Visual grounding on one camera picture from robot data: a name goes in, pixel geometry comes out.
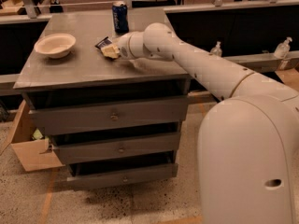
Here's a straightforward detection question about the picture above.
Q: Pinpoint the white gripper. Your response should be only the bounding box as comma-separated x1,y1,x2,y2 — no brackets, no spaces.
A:
101,33,134,60

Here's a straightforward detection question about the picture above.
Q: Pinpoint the dark blue rxbar wrapper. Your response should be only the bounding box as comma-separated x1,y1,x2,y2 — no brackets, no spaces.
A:
95,37,112,49

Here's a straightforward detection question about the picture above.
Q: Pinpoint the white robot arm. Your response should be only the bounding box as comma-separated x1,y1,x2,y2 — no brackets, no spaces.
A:
112,23,299,224

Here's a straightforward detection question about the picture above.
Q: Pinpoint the blue soda can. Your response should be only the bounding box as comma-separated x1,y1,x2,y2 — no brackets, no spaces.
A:
112,1,129,34

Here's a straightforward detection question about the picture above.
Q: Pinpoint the grey drawer cabinet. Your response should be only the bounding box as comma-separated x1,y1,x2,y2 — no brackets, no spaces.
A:
14,11,190,177

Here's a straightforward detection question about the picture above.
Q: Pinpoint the top grey drawer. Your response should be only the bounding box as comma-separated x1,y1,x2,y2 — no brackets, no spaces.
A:
30,96,188,135

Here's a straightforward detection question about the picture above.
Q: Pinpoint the grey drawer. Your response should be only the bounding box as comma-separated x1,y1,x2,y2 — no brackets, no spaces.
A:
53,132,180,164
67,163,178,189
30,96,188,135

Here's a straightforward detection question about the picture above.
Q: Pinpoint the clear sanitizer bottle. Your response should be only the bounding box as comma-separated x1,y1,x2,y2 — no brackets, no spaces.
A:
210,41,222,57

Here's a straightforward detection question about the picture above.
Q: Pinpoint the middle grey drawer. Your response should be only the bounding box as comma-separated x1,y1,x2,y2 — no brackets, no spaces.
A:
53,132,180,164

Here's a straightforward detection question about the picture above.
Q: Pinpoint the cardboard box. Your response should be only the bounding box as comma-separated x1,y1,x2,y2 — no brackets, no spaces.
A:
0,101,64,172

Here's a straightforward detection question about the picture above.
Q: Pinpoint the bottom grey drawer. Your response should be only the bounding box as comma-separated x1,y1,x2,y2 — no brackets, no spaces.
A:
67,163,178,189

